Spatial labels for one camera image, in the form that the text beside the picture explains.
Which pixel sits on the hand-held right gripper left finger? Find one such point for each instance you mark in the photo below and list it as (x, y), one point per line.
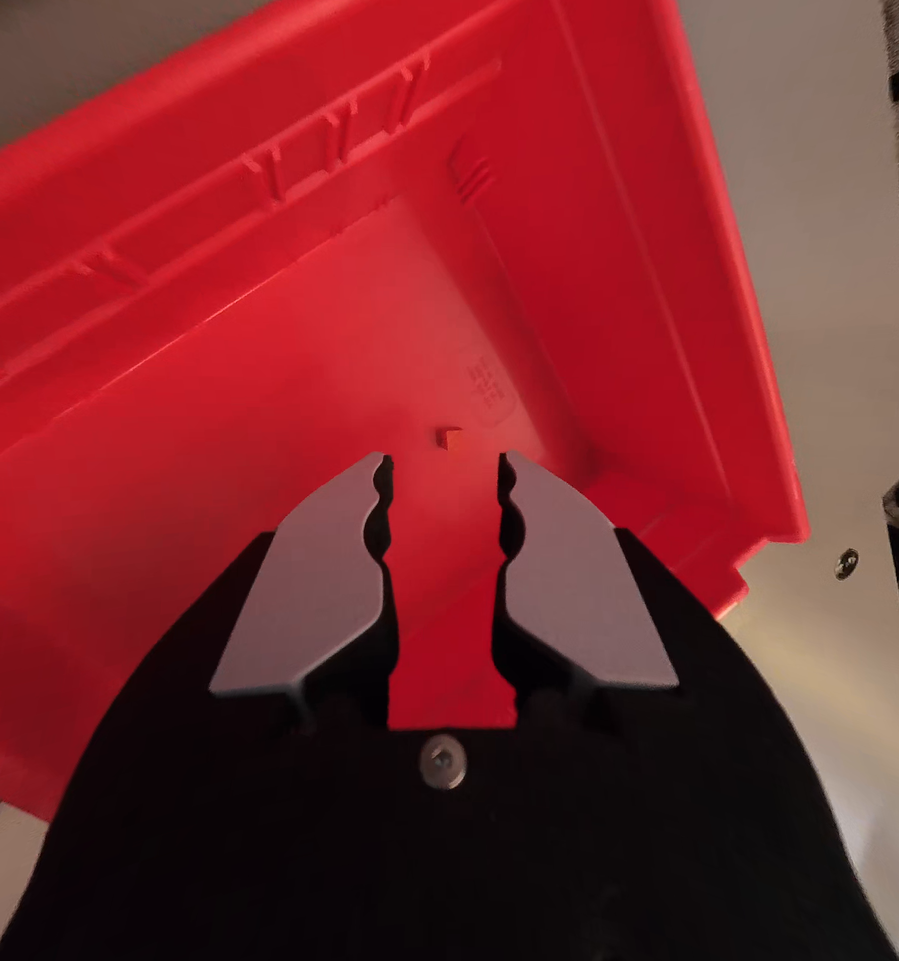
(307, 601)

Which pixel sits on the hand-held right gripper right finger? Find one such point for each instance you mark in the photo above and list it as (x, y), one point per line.
(585, 601)

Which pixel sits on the red cube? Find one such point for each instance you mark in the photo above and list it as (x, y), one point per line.
(450, 439)

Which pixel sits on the round metal desk bolt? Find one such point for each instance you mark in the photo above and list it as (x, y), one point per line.
(846, 563)

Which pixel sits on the red plastic bin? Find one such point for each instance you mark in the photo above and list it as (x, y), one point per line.
(270, 376)

